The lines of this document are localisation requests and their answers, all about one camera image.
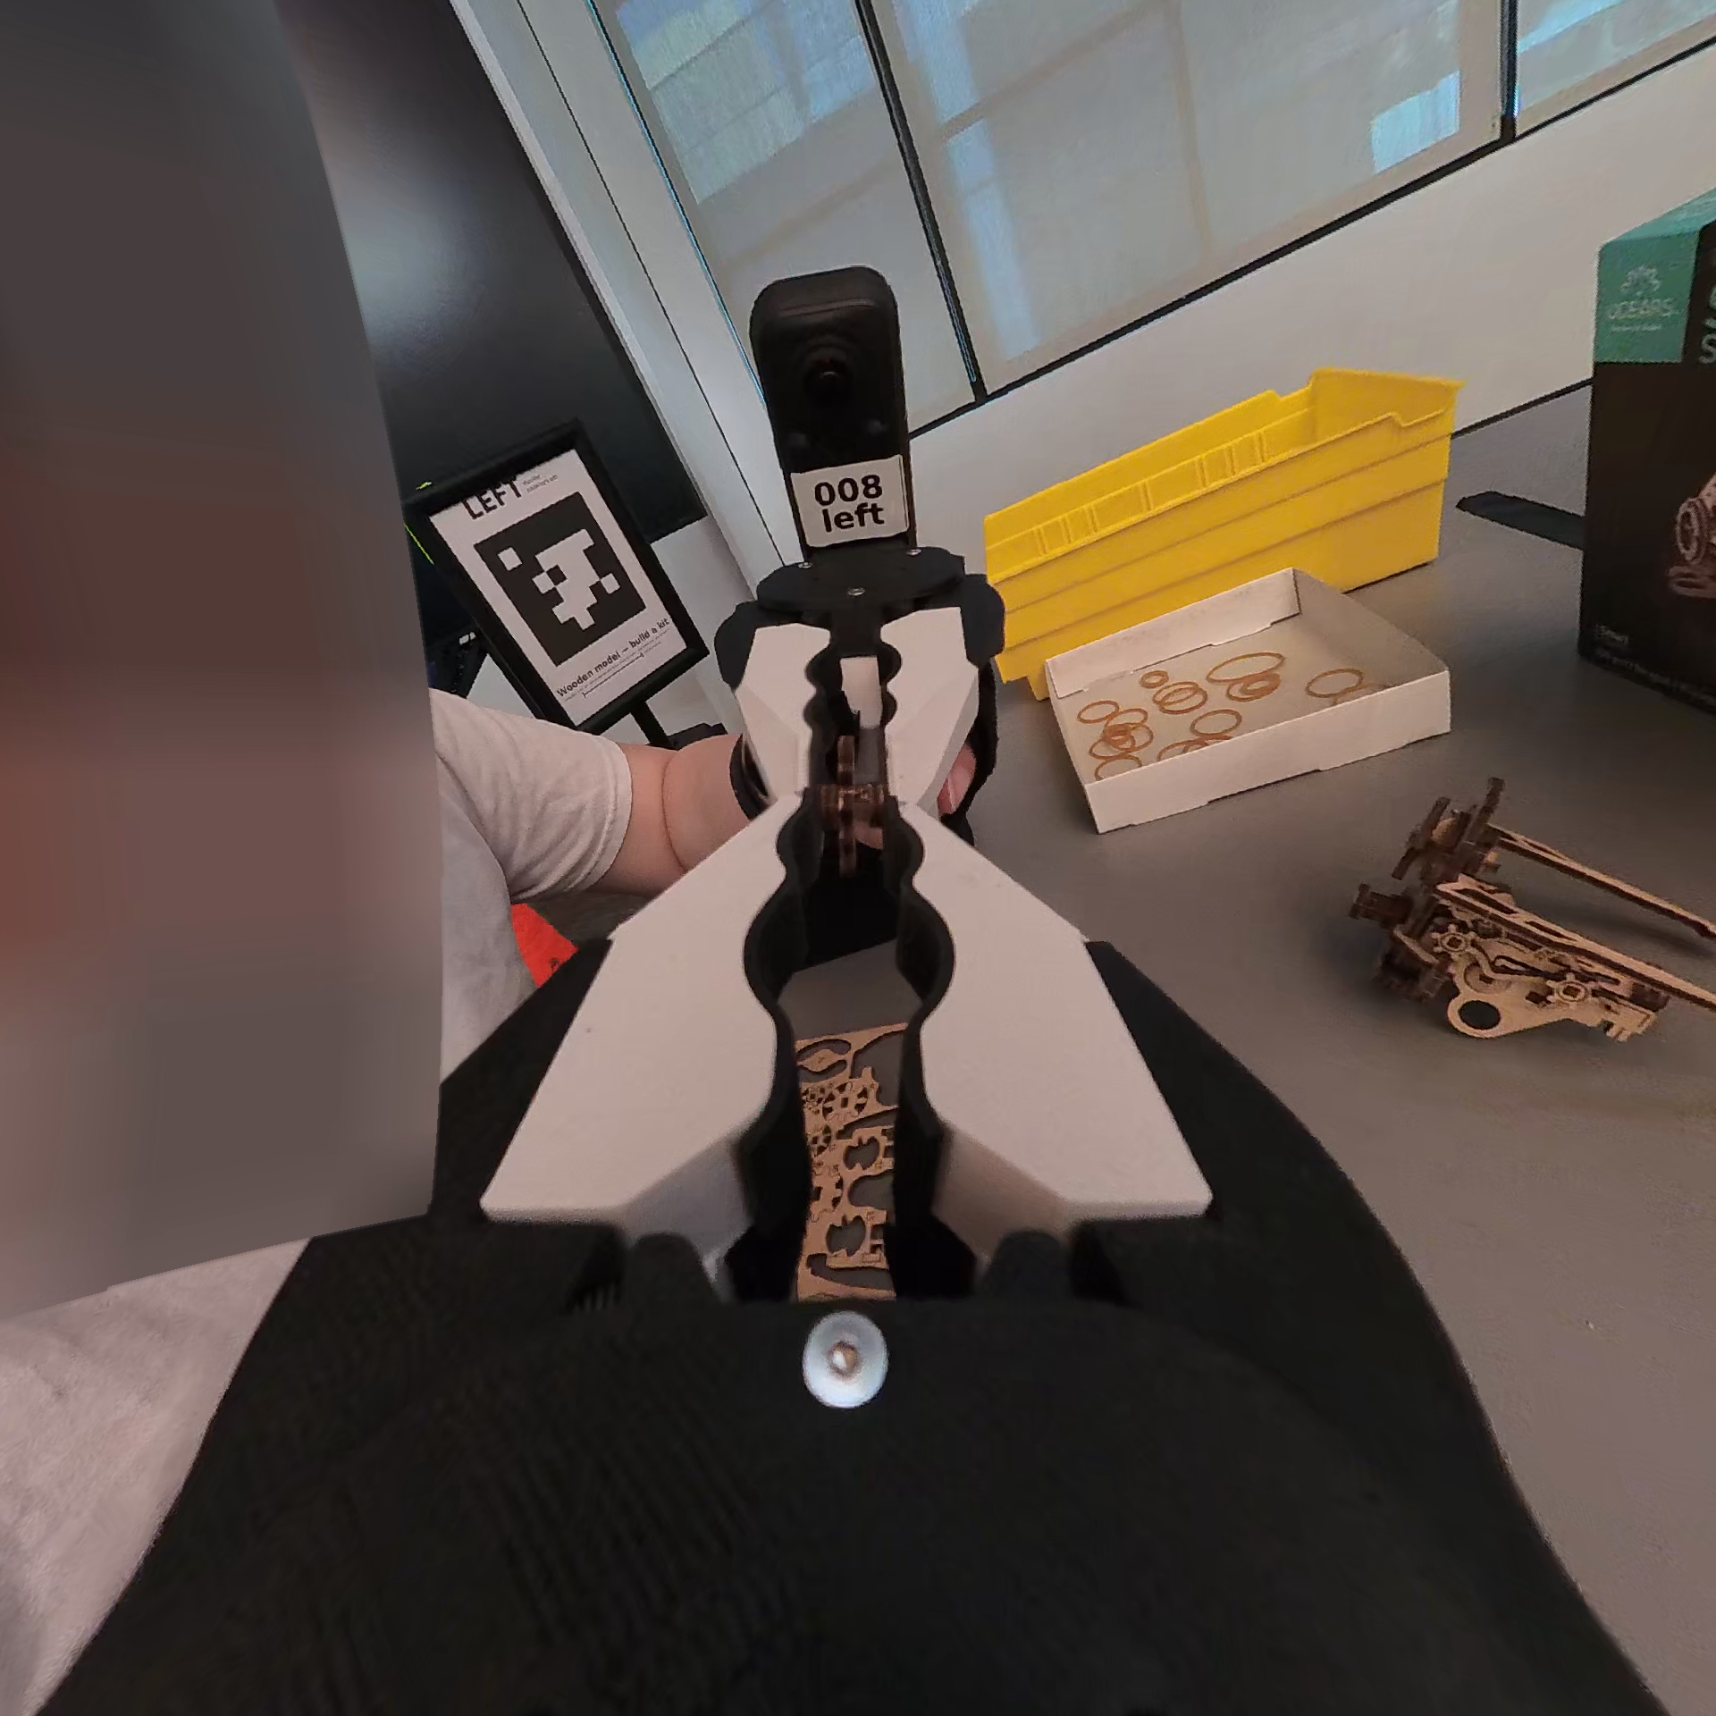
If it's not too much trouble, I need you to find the frosted glass window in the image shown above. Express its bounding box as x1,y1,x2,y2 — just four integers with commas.
590,0,1716,405

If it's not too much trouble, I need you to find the white cardboard tray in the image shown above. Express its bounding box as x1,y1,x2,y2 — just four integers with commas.
1044,567,1453,835

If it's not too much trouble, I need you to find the person's white shirt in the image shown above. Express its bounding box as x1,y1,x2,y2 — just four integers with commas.
0,691,638,1716

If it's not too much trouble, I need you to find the orange object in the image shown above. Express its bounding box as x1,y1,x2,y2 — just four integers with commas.
510,904,580,990

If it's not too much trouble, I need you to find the pile of rubber bands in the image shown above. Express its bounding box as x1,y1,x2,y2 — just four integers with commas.
1078,650,1389,786

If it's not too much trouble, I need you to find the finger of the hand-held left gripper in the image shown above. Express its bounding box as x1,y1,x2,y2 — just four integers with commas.
845,607,991,835
742,623,843,822

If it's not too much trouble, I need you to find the partly built wooden model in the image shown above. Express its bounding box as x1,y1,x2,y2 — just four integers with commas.
1346,778,1716,1042

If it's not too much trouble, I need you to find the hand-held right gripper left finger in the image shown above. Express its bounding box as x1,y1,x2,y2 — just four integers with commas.
479,791,825,1300

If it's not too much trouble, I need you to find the dark model kit box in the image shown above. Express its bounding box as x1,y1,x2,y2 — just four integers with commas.
1580,188,1716,712

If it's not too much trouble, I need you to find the yellow plastic bin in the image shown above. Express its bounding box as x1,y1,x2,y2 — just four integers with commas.
985,368,1463,702

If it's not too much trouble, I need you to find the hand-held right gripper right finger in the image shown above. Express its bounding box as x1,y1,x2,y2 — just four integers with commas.
858,791,1218,1300

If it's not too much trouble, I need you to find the dark wooden axle part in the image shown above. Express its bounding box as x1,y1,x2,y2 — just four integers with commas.
802,784,898,876

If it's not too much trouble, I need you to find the black display screen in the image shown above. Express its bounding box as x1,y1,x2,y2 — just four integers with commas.
309,0,709,544

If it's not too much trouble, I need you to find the laser-cut wooden parts sheet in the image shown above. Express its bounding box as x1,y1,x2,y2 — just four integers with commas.
794,1023,914,1302

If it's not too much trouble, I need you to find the black framed marker sign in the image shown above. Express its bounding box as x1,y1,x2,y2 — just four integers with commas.
403,423,727,748

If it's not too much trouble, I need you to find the person's left forearm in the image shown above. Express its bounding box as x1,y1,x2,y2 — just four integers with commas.
620,735,773,916

